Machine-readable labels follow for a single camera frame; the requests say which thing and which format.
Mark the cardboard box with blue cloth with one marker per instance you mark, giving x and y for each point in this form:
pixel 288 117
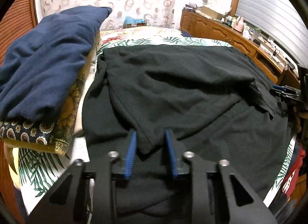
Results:
pixel 134 22

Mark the brown cardboard box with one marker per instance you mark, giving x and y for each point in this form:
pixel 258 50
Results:
pixel 208 12

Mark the red garment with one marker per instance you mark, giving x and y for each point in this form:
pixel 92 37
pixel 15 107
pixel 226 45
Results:
pixel 293 171

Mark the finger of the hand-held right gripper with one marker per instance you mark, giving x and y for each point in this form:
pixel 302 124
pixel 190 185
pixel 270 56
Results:
pixel 279 94
pixel 284 88

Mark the black t-shirt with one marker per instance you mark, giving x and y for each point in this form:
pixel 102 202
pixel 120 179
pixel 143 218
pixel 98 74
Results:
pixel 180 94

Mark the person's right hand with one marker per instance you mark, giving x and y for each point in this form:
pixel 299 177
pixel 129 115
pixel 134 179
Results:
pixel 302 120

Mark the tissue pack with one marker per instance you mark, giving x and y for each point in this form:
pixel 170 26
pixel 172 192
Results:
pixel 247 33

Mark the grey window blind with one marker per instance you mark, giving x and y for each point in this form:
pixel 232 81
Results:
pixel 269 10

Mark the navy blue garment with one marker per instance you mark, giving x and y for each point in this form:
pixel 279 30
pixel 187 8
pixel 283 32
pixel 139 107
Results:
pixel 48 65

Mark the yellow pillow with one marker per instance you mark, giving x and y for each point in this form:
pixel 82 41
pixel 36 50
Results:
pixel 13 166

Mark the wooden sideboard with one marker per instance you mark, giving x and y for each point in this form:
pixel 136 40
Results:
pixel 216 31

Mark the wooden louvred wardrobe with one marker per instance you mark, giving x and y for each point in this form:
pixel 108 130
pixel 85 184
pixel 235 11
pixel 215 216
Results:
pixel 14 26

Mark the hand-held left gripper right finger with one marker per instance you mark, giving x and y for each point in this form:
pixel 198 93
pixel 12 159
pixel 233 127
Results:
pixel 170 154

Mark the patterned folded cloth stack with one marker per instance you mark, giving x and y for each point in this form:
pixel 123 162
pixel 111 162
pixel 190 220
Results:
pixel 55 132

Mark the palm leaf print sheet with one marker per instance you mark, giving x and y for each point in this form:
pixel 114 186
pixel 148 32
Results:
pixel 41 171

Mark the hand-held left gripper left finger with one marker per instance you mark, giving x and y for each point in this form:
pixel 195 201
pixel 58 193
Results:
pixel 131 154

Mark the floral blanket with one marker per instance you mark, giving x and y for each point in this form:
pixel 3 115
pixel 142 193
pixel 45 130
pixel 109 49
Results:
pixel 144 34

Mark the pink kettle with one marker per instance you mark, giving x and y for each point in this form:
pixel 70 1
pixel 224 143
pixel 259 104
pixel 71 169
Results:
pixel 238 23

